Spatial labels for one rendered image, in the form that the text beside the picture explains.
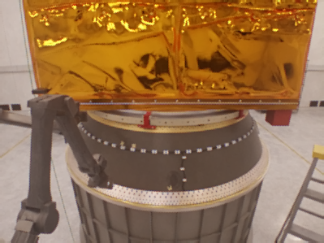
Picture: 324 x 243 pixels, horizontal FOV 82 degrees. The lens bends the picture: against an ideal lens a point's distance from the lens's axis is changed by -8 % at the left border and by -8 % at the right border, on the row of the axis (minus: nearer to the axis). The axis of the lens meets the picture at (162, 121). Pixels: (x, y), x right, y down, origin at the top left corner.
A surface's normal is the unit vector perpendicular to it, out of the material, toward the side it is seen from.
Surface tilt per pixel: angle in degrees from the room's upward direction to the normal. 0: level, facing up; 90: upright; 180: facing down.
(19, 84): 90
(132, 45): 87
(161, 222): 90
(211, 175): 62
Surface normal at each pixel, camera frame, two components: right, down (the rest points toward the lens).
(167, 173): -0.01, -0.12
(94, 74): 0.04, 0.32
